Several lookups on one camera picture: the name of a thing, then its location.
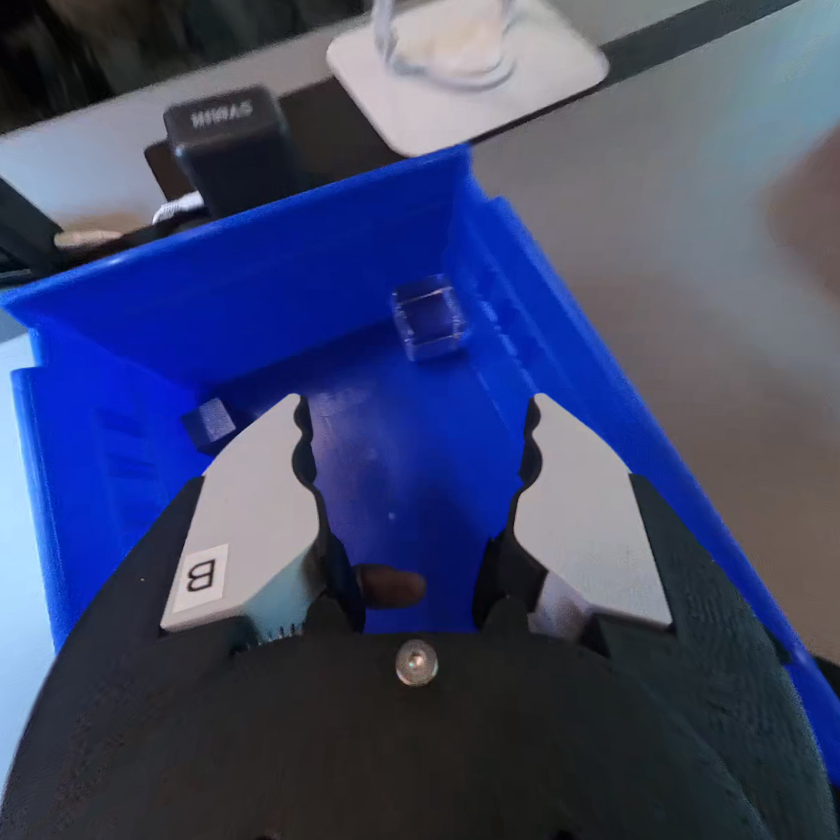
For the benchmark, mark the white rounded board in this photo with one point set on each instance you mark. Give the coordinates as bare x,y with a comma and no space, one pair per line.
407,111

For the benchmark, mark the clear acrylic cube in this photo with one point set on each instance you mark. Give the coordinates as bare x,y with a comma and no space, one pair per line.
430,318

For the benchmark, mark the small grey box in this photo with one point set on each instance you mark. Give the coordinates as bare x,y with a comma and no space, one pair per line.
229,151

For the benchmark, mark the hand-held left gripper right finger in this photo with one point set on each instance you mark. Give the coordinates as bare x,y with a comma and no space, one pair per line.
584,525

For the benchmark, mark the small blue cube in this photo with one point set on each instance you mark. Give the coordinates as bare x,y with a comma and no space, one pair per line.
208,423

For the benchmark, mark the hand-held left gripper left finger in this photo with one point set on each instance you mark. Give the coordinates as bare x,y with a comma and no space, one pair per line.
249,505

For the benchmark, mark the blue plastic bin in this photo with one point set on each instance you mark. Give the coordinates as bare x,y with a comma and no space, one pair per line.
262,295

